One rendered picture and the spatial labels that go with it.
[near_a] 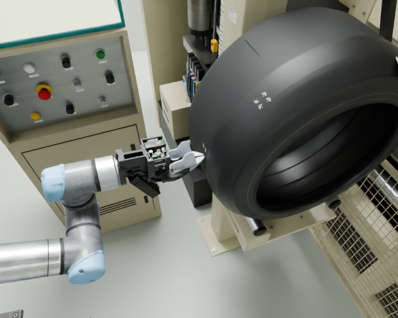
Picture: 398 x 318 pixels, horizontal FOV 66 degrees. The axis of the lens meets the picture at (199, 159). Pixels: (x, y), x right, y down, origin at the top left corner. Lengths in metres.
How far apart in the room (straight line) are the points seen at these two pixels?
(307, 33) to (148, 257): 1.56
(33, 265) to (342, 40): 0.75
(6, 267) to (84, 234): 0.15
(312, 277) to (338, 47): 1.52
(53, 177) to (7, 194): 1.82
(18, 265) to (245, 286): 1.40
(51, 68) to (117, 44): 0.25
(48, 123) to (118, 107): 0.29
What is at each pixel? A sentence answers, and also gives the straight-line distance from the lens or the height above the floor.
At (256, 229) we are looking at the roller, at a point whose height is 0.92.
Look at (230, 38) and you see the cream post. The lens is 0.99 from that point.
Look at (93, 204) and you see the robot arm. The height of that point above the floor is 1.17.
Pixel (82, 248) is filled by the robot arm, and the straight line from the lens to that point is 0.70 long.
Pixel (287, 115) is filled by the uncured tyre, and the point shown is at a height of 1.39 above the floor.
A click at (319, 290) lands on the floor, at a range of 1.99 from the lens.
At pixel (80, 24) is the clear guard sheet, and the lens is 1.15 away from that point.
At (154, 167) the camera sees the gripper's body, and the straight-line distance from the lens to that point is 0.69.
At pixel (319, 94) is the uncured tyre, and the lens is 0.64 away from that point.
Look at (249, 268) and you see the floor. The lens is 1.93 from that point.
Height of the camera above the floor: 1.80
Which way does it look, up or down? 51 degrees down
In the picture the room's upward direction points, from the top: straight up
